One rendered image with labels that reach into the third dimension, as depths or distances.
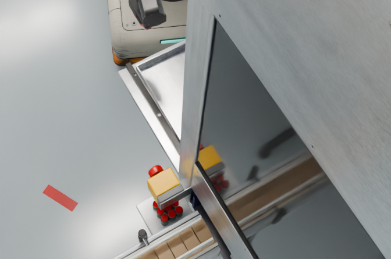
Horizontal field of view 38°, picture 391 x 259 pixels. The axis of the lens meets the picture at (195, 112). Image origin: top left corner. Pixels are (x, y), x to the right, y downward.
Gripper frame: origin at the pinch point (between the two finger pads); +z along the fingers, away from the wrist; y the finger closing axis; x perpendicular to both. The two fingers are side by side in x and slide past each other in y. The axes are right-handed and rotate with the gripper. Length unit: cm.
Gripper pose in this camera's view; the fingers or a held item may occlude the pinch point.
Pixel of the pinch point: (148, 26)
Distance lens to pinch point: 159.5
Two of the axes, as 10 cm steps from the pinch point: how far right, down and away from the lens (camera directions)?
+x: 8.7, -4.3, 2.4
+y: 4.9, 8.0, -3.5
